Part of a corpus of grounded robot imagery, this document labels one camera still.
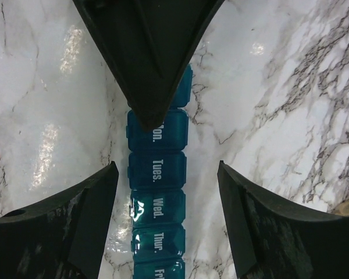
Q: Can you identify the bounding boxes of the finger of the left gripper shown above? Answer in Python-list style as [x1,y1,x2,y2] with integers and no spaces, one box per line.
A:
[139,1,223,131]
[74,1,160,131]

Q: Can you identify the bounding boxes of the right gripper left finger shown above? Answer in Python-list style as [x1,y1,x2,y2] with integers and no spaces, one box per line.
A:
[0,163,119,278]

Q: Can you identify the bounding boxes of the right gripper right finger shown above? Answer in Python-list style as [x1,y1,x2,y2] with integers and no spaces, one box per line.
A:
[218,162,349,278]

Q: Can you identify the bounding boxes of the teal weekly pill organizer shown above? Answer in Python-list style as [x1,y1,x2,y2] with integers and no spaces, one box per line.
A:
[126,66,193,278]

